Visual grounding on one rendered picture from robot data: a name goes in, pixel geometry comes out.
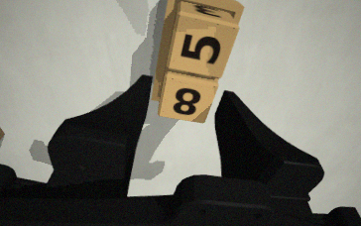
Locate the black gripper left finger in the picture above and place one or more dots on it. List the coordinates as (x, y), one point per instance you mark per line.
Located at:
(92, 154)

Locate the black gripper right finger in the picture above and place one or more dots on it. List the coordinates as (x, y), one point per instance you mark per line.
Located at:
(249, 149)

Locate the tan wooden number cube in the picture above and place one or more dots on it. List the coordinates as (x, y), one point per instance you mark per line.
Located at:
(186, 96)
(202, 39)

